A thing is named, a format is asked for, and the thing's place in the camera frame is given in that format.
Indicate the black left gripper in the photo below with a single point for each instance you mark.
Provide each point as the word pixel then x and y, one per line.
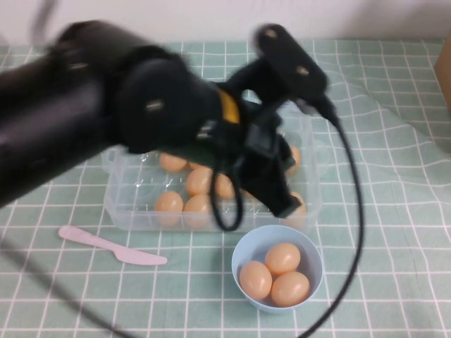
pixel 260 151

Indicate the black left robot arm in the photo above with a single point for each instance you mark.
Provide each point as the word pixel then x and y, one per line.
pixel 70 105

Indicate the clear plastic egg box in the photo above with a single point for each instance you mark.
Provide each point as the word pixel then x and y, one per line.
pixel 141 190

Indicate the brown cardboard box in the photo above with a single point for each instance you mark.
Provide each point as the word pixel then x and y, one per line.
pixel 444 77

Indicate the light blue plastic bowl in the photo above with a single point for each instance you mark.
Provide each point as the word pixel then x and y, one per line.
pixel 246 246

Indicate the green checked tablecloth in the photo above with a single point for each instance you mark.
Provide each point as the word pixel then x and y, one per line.
pixel 387 246

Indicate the pink plastic knife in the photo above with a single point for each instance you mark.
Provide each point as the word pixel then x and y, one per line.
pixel 105 245

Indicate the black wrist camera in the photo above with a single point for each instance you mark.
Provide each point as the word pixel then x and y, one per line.
pixel 289 63

